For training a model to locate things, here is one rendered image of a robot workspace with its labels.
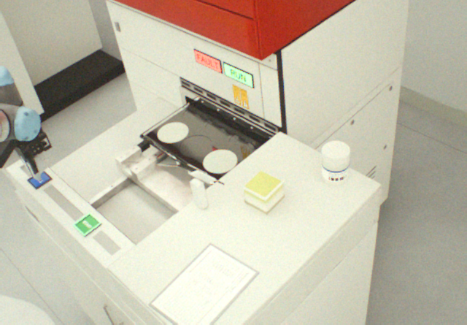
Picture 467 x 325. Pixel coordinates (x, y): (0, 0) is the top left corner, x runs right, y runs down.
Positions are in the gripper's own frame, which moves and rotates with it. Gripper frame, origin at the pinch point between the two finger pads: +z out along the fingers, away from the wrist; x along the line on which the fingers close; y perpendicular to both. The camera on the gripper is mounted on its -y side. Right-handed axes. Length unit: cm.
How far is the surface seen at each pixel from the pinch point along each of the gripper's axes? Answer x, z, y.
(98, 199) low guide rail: -9.0, 12.8, 12.1
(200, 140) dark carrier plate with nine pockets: -19, 8, 46
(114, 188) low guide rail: -9.1, 13.0, 18.2
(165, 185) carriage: -23.9, 9.6, 27.1
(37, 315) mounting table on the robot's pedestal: -27.8, 15.8, -21.9
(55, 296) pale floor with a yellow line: 43, 98, -8
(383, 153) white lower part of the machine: -42, 54, 120
